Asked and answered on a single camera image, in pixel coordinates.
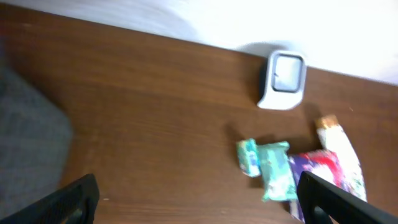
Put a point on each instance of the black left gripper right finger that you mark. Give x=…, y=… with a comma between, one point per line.
x=323, y=202

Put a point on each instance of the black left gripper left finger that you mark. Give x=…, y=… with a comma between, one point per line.
x=74, y=203

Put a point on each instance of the red purple tissue pack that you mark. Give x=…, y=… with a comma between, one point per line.
x=322, y=163

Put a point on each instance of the teal wet wipes pack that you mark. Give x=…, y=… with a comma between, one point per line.
x=279, y=184

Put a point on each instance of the white pouch with cork cap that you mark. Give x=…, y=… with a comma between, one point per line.
x=333, y=138

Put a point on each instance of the small green tissue pack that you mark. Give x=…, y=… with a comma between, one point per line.
x=247, y=157

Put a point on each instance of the grey plastic mesh basket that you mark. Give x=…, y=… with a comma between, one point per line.
x=35, y=141

